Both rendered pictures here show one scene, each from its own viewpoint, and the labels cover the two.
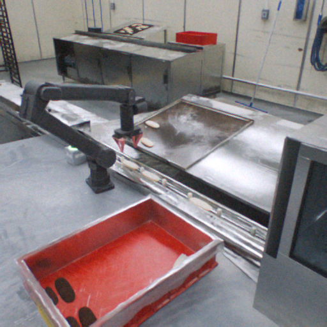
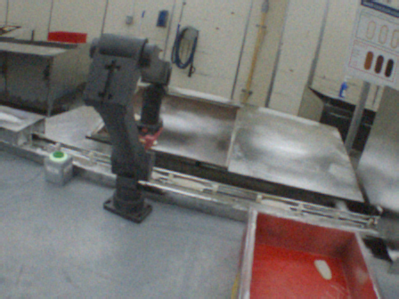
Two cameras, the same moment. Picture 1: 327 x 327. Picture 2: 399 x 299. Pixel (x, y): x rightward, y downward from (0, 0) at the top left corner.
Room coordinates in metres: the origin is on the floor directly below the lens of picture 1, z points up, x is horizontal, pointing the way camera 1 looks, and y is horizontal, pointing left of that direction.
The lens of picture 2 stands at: (0.56, 0.62, 1.33)
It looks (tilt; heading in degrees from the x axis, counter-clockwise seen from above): 22 degrees down; 318
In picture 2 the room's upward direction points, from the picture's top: 12 degrees clockwise
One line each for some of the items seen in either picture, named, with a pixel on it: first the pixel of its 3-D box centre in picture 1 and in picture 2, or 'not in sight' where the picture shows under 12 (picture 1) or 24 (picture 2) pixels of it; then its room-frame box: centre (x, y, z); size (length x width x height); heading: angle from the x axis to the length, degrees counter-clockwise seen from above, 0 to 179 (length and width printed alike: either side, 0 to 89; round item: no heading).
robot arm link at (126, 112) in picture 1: (127, 110); (153, 94); (1.32, 0.15, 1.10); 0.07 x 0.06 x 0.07; 139
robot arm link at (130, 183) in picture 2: (100, 158); (130, 168); (1.21, 0.26, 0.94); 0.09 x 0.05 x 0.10; 139
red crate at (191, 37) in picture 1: (196, 38); (67, 36); (5.08, -0.48, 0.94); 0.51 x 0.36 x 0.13; 47
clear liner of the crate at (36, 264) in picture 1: (122, 262); (308, 294); (0.69, 0.11, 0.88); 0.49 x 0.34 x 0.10; 132
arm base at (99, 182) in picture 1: (99, 176); (128, 197); (1.19, 0.27, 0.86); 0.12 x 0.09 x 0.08; 34
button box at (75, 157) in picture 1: (76, 157); (59, 172); (1.40, 0.41, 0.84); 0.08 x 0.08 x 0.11; 43
